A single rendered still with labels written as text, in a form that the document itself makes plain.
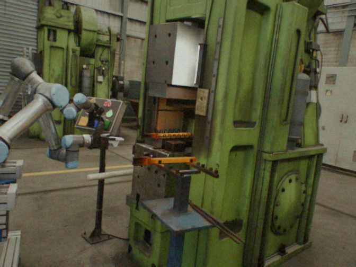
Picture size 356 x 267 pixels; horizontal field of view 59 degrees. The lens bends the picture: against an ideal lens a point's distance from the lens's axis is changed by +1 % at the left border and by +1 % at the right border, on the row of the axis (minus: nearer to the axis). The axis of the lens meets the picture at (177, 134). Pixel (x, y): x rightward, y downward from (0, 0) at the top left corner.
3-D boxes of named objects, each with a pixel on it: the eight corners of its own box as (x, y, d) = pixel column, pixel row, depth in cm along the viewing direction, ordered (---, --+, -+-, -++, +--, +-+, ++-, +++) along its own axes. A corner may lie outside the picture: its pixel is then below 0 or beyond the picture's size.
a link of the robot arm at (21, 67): (16, 52, 183) (81, 111, 198) (20, 53, 194) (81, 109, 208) (1, 65, 183) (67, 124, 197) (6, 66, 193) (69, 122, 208)
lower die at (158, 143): (161, 149, 217) (162, 136, 215) (144, 143, 231) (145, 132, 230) (202, 145, 245) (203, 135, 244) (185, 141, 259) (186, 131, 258)
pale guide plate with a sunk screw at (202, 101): (204, 115, 202) (207, 89, 200) (194, 114, 209) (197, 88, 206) (206, 115, 203) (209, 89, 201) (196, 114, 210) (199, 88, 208)
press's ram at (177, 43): (180, 85, 200) (187, 20, 195) (145, 81, 228) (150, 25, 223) (222, 89, 229) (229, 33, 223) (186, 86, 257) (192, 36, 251)
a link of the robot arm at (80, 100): (70, 98, 211) (79, 89, 212) (79, 106, 221) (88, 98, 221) (75, 105, 207) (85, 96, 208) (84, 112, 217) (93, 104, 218)
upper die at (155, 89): (166, 98, 212) (167, 83, 210) (148, 95, 226) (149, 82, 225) (207, 100, 240) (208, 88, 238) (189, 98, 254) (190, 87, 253)
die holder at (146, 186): (161, 219, 209) (168, 154, 202) (130, 200, 236) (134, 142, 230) (216, 204, 246) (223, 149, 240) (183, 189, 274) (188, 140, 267)
